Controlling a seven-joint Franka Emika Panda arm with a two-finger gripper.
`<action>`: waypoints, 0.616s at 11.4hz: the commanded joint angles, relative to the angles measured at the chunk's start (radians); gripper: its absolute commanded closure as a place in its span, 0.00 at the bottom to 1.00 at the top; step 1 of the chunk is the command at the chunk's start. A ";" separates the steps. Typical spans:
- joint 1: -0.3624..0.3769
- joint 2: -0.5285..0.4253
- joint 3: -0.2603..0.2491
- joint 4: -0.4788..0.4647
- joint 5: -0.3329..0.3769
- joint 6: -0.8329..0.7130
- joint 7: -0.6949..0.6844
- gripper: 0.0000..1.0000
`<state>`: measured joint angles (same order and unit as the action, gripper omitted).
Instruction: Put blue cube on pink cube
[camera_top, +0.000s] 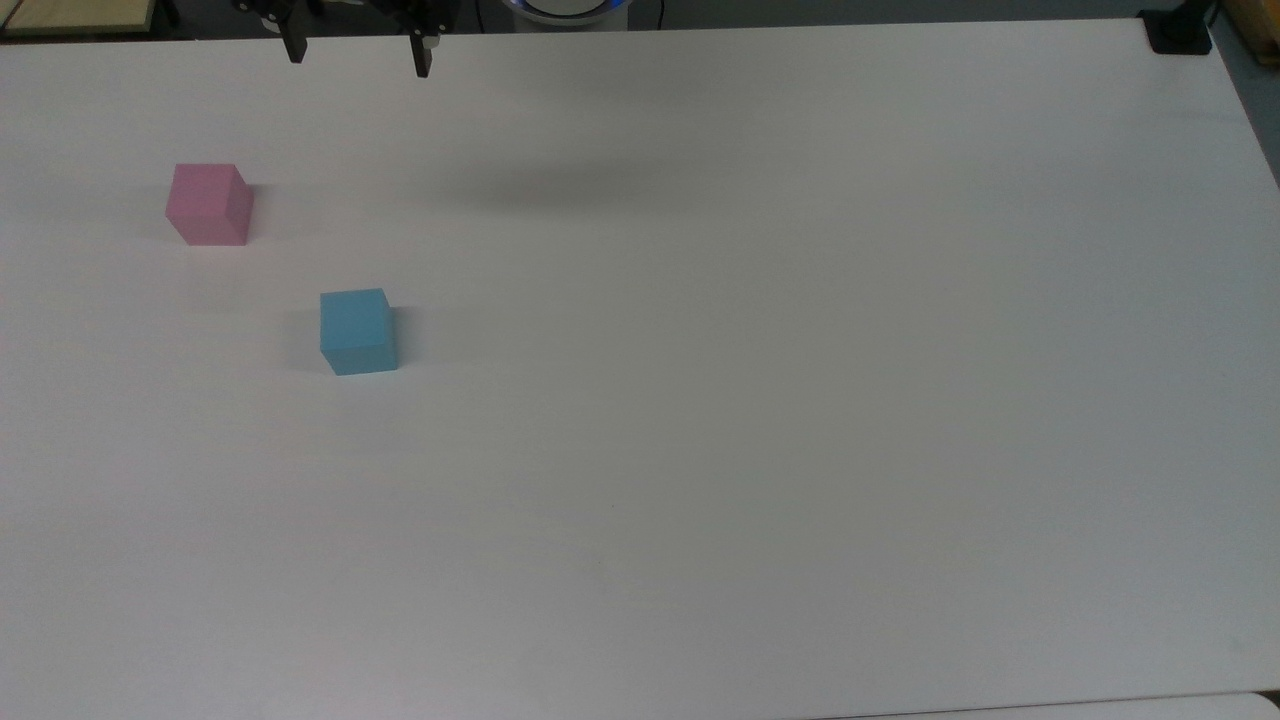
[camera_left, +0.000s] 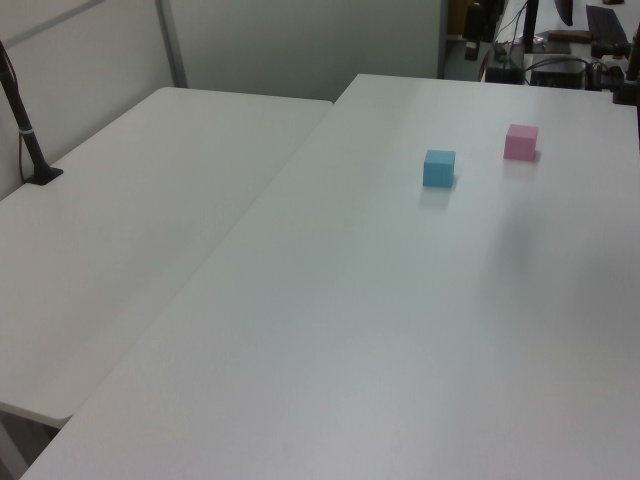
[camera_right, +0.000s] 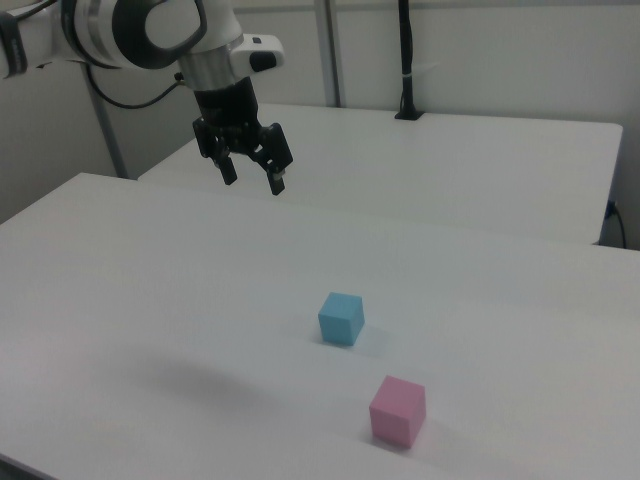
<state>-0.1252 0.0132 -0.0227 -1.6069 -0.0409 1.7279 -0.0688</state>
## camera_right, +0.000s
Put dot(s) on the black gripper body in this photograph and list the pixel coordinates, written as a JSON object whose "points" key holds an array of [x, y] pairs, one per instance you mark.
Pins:
{"points": [[227, 107]]}

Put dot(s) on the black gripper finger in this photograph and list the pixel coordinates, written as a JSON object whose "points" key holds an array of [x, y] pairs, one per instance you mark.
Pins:
{"points": [[276, 155], [222, 162]]}

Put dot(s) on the light blue cube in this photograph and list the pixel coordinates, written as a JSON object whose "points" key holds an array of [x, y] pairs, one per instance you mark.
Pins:
{"points": [[340, 320]]}

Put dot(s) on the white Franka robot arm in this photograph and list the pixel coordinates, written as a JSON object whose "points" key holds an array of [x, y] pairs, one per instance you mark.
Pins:
{"points": [[100, 30]]}

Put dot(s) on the pink cube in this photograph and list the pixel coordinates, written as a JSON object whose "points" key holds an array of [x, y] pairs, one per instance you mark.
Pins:
{"points": [[397, 412]]}

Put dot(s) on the black table clamp mount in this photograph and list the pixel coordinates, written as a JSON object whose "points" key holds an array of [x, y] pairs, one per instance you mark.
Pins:
{"points": [[407, 50]]}

